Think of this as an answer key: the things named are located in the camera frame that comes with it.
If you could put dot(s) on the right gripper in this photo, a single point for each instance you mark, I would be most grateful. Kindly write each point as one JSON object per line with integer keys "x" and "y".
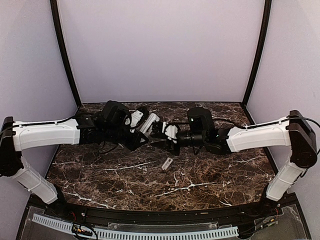
{"x": 171, "y": 147}

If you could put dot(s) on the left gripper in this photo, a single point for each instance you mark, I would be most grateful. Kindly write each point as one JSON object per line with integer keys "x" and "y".
{"x": 134, "y": 144}

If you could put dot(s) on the white remote control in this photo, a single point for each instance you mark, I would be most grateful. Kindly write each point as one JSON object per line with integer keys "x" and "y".
{"x": 146, "y": 128}

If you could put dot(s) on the white battery cover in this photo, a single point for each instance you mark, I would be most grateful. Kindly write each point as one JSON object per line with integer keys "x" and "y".
{"x": 166, "y": 164}

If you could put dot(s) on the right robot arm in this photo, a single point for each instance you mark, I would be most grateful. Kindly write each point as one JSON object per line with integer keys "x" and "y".
{"x": 291, "y": 131}

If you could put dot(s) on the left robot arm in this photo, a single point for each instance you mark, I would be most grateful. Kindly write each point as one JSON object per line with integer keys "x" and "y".
{"x": 115, "y": 123}

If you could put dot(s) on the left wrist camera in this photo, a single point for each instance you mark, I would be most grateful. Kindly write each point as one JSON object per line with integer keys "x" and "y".
{"x": 136, "y": 118}

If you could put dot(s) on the black front rail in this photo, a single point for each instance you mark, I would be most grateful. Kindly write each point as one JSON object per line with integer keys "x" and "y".
{"x": 239, "y": 215}

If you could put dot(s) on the white slotted cable duct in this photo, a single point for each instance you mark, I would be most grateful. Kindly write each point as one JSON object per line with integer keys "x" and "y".
{"x": 116, "y": 231}

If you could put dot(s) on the left black frame post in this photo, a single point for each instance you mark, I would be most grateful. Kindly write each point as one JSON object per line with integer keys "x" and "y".
{"x": 63, "y": 51}

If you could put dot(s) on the black frame post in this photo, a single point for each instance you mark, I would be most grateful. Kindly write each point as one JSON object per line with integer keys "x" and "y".
{"x": 63, "y": 51}
{"x": 258, "y": 53}

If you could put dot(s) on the right black frame post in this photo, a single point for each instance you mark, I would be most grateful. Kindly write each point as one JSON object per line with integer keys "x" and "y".
{"x": 258, "y": 53}

